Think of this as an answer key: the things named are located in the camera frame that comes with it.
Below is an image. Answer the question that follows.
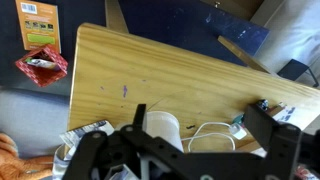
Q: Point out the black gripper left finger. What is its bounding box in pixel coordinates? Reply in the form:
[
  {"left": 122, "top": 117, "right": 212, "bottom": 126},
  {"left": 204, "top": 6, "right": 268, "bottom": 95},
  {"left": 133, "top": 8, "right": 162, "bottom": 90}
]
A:
[{"left": 133, "top": 104, "right": 146, "bottom": 130}]

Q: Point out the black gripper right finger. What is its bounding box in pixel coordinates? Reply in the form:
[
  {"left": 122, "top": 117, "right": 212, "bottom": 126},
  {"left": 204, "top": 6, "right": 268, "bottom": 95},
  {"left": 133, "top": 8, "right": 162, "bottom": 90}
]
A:
[{"left": 243, "top": 104, "right": 279, "bottom": 150}]

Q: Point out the frosted translucent plastic cup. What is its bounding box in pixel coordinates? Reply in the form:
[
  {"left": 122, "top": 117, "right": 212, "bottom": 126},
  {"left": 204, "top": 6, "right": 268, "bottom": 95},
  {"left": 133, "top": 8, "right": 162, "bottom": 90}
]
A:
[{"left": 116, "top": 111, "right": 183, "bottom": 152}]

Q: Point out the wooden table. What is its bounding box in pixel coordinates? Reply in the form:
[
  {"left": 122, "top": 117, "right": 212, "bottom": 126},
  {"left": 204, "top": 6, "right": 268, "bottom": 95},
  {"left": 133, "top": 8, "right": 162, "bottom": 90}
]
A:
[{"left": 68, "top": 23, "right": 320, "bottom": 151}]

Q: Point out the magazine on table edge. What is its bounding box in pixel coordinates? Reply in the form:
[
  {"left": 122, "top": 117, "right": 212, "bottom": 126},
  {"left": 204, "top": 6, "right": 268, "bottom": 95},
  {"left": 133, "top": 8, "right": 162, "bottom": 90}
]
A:
[{"left": 60, "top": 120, "right": 114, "bottom": 148}]

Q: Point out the dark blue rug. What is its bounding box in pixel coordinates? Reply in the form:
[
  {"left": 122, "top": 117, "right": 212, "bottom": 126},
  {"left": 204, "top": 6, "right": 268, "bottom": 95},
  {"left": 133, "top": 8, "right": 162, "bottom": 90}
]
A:
[{"left": 0, "top": 0, "right": 269, "bottom": 91}]

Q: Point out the red patterned box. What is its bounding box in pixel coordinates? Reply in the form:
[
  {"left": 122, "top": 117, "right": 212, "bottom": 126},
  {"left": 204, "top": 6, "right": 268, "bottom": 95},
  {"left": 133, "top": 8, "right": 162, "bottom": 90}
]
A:
[{"left": 15, "top": 44, "right": 68, "bottom": 87}]

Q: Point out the orange plush toy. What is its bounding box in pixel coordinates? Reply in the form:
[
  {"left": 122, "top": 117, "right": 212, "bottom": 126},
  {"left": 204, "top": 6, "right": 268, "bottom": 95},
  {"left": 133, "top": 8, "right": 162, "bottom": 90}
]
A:
[{"left": 0, "top": 133, "right": 53, "bottom": 180}]

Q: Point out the white charger cable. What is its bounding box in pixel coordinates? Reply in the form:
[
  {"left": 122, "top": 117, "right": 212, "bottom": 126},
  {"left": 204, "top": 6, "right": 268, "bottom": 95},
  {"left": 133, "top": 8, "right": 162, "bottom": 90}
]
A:
[{"left": 181, "top": 121, "right": 248, "bottom": 153}]

